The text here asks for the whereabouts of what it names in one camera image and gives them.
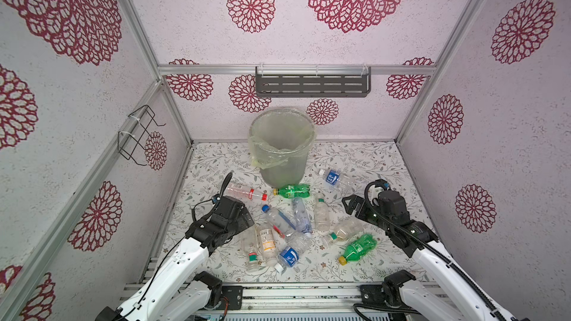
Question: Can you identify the clear bottle green red cap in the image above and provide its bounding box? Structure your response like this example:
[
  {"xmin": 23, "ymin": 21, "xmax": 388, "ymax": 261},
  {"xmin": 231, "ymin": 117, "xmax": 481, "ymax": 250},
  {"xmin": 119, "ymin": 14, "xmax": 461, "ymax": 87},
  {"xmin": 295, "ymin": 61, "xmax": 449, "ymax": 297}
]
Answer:
[{"xmin": 241, "ymin": 227, "xmax": 260, "ymax": 271}]

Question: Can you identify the bottle with yellow label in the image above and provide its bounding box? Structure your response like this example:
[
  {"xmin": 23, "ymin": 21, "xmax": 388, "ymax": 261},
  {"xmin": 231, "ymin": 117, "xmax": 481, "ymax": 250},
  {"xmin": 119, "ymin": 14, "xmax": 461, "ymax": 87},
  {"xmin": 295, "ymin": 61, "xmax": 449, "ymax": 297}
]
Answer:
[{"xmin": 257, "ymin": 221, "xmax": 277, "ymax": 267}]

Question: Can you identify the green bottle yellow cap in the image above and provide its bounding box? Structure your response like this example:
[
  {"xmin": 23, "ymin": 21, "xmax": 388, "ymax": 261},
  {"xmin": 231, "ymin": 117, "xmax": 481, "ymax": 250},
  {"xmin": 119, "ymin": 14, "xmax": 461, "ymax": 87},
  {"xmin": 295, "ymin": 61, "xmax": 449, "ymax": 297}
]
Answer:
[
  {"xmin": 273, "ymin": 184, "xmax": 311, "ymax": 199},
  {"xmin": 338, "ymin": 233, "xmax": 378, "ymax": 265}
]

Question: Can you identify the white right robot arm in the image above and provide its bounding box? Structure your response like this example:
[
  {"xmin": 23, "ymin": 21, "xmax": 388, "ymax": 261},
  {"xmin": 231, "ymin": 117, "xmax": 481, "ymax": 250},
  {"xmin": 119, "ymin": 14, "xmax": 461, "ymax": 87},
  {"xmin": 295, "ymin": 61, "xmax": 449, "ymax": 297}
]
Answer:
[{"xmin": 341, "ymin": 187, "xmax": 516, "ymax": 320}]

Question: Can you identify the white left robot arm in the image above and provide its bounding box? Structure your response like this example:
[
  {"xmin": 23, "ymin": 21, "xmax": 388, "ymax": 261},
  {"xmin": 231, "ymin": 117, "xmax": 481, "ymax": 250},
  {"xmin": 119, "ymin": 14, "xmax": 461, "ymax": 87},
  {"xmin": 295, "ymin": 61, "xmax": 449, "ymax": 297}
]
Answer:
[{"xmin": 96, "ymin": 196, "xmax": 254, "ymax": 320}]

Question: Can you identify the grey bin with liner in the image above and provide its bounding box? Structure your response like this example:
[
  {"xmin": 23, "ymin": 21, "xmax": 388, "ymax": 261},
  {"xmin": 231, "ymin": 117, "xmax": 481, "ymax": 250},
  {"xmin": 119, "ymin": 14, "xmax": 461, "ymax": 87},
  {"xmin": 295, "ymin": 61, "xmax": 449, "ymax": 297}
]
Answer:
[{"xmin": 248, "ymin": 107, "xmax": 317, "ymax": 188}]

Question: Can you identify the clear bottle blue label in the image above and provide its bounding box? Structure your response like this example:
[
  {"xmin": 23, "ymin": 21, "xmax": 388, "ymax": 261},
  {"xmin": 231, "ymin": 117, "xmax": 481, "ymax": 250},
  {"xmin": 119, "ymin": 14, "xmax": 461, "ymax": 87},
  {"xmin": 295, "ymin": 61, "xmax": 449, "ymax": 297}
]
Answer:
[{"xmin": 318, "ymin": 169, "xmax": 352, "ymax": 189}]

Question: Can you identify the clear bottle white cap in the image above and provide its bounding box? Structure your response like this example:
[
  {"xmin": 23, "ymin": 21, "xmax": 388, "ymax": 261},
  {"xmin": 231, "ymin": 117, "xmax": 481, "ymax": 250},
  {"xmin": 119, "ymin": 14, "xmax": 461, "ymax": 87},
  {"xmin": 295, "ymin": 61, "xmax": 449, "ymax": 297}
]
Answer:
[{"xmin": 314, "ymin": 193, "xmax": 330, "ymax": 233}]

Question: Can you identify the clear bottle blue cap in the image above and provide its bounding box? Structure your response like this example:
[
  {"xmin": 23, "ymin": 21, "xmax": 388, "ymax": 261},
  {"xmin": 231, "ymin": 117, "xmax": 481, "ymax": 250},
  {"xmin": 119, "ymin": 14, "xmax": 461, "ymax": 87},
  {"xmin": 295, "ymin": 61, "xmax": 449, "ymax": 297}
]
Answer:
[{"xmin": 262, "ymin": 204, "xmax": 296, "ymax": 239}]

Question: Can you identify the clear crushed water bottle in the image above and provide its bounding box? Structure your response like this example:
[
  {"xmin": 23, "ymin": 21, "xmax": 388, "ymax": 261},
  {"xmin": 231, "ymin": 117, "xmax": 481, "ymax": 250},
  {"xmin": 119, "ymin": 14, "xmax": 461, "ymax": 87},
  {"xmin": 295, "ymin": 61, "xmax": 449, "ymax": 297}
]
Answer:
[{"xmin": 291, "ymin": 197, "xmax": 313, "ymax": 236}]

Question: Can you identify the bottle blue label white cap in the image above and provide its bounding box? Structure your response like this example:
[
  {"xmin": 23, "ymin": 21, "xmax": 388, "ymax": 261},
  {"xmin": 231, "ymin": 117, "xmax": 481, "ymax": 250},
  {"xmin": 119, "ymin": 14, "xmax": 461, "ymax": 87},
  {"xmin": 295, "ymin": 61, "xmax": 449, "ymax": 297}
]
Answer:
[{"xmin": 274, "ymin": 233, "xmax": 312, "ymax": 273}]

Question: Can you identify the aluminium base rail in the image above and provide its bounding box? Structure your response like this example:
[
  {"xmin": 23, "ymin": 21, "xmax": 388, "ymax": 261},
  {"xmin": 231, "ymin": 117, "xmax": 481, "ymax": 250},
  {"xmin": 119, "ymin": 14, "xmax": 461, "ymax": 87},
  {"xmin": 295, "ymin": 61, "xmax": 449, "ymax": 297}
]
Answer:
[{"xmin": 124, "ymin": 281, "xmax": 447, "ymax": 321}]

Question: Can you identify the black wire wall rack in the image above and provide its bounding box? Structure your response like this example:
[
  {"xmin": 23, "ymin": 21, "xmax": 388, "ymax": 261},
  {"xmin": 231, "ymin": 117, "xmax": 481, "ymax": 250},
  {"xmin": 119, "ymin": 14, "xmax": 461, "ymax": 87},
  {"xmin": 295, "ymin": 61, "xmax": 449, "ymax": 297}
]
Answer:
[{"xmin": 116, "ymin": 104, "xmax": 166, "ymax": 166}]

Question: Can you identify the grey slotted wall shelf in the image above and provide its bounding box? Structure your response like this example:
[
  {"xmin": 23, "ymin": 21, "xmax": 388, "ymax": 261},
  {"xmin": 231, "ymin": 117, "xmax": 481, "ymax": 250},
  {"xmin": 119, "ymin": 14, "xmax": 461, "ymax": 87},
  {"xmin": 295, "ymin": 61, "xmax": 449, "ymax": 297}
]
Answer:
[{"xmin": 254, "ymin": 67, "xmax": 371, "ymax": 98}]

